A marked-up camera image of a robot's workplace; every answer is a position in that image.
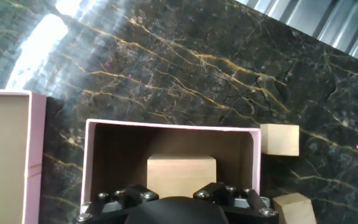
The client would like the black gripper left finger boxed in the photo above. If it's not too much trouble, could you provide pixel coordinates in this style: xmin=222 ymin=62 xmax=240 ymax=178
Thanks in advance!
xmin=75 ymin=185 xmax=160 ymax=224

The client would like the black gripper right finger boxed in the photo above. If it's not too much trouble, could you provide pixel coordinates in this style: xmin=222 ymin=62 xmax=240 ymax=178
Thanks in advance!
xmin=193 ymin=182 xmax=279 ymax=224

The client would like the small wooden cube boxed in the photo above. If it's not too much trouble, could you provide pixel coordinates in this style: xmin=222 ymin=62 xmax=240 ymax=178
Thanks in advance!
xmin=260 ymin=123 xmax=300 ymax=157
xmin=272 ymin=192 xmax=318 ymax=224

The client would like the large wooden cube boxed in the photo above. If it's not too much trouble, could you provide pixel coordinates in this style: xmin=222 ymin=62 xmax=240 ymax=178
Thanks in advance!
xmin=147 ymin=154 xmax=217 ymax=199

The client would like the pink gift box base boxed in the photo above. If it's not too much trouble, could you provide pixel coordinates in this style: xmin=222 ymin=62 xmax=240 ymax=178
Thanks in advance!
xmin=80 ymin=118 xmax=262 ymax=224

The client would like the pink gift box lid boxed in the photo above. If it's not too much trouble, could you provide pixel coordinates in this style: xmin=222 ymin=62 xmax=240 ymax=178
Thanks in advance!
xmin=0 ymin=89 xmax=47 ymax=224

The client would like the black marble pattern mat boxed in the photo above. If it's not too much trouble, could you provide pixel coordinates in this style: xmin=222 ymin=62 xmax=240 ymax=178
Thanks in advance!
xmin=0 ymin=0 xmax=358 ymax=224

